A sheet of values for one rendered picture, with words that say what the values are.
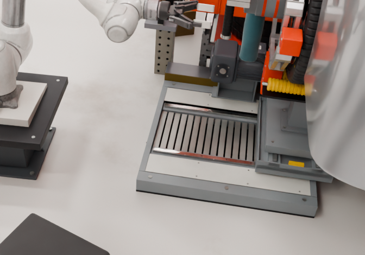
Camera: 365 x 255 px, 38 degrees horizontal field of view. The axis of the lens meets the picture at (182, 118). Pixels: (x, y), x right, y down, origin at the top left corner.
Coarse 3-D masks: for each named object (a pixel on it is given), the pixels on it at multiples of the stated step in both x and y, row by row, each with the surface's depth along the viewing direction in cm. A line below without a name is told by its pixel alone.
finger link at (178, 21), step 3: (171, 18) 209; (174, 18) 209; (177, 18) 208; (180, 18) 208; (171, 21) 210; (174, 21) 209; (177, 21) 208; (180, 21) 208; (183, 21) 207; (186, 21) 207; (177, 24) 209; (180, 24) 208; (183, 24) 208; (186, 24) 207; (189, 24) 206; (186, 27) 207; (189, 27) 207
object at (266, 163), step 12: (264, 108) 283; (264, 120) 275; (264, 132) 267; (264, 144) 260; (264, 156) 254; (276, 156) 250; (288, 156) 255; (264, 168) 251; (276, 168) 250; (288, 168) 249; (300, 168) 248; (312, 168) 247; (312, 180) 252; (324, 180) 250
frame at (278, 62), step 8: (288, 0) 196; (288, 8) 196; (296, 8) 196; (288, 16) 198; (296, 16) 198; (272, 24) 248; (296, 24) 200; (272, 32) 246; (280, 32) 206; (272, 40) 244; (272, 48) 239; (272, 56) 234; (280, 56) 210; (288, 56) 209; (272, 64) 221; (280, 64) 229
